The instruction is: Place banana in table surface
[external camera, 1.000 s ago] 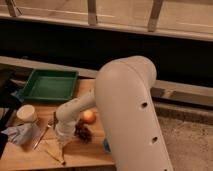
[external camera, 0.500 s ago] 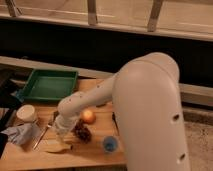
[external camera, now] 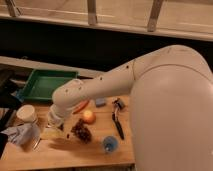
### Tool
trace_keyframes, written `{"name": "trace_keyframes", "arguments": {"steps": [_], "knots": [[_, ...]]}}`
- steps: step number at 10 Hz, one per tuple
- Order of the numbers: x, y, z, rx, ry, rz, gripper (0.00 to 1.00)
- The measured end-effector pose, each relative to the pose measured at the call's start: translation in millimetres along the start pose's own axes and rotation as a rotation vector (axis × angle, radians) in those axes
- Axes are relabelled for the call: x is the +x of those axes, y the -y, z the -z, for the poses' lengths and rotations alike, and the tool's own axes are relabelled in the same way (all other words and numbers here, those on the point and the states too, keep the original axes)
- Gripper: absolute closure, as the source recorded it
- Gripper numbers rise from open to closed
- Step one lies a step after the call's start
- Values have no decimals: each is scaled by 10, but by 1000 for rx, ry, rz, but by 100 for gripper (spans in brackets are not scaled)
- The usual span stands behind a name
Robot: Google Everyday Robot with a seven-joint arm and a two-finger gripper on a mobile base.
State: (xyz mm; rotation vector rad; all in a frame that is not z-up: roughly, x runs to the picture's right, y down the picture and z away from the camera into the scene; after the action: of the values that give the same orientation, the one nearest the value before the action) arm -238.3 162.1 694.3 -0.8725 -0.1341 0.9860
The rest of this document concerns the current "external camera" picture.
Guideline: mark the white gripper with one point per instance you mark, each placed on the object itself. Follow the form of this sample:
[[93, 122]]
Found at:
[[57, 116]]

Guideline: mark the yellow banana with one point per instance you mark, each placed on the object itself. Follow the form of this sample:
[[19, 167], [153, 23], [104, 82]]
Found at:
[[51, 133]]

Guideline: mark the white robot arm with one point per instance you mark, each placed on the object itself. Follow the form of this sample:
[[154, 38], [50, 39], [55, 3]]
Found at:
[[171, 107]]

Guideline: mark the dark grape bunch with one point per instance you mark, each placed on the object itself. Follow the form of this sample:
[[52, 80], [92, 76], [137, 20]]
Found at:
[[80, 131]]

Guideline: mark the white cup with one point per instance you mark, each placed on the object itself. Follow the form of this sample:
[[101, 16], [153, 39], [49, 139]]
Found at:
[[27, 113]]

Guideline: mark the orange carrot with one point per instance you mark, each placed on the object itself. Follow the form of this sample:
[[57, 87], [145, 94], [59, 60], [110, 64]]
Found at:
[[80, 106]]

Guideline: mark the green plastic tray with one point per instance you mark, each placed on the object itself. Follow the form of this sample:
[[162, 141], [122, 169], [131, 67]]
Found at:
[[42, 83]]

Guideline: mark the yellow apple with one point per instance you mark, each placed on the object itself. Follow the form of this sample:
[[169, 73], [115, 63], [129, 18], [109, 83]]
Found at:
[[88, 117]]

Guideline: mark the crumpled plastic bag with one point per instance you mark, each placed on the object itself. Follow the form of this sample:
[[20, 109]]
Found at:
[[21, 134]]

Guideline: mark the blue sponge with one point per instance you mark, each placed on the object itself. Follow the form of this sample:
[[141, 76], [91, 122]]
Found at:
[[100, 102]]

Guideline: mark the blue cup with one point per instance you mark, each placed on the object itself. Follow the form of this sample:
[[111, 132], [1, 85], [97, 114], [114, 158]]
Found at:
[[110, 144]]

